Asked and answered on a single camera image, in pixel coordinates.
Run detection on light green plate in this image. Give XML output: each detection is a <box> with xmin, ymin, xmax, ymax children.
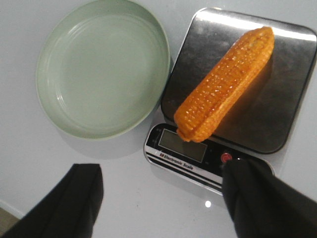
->
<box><xmin>36</xmin><ymin>0</ymin><xmax>171</xmax><ymax>139</ymax></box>

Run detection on black silver kitchen scale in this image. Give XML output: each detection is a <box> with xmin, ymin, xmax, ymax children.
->
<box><xmin>144</xmin><ymin>8</ymin><xmax>317</xmax><ymax>194</ymax></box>

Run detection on orange corn cob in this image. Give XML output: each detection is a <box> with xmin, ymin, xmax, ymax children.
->
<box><xmin>174</xmin><ymin>26</ymin><xmax>274</xmax><ymax>142</ymax></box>

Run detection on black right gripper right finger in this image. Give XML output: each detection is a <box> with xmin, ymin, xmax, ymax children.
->
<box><xmin>222</xmin><ymin>160</ymin><xmax>317</xmax><ymax>238</ymax></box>

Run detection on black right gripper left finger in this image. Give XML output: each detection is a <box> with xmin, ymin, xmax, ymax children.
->
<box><xmin>3</xmin><ymin>164</ymin><xmax>104</xmax><ymax>238</ymax></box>

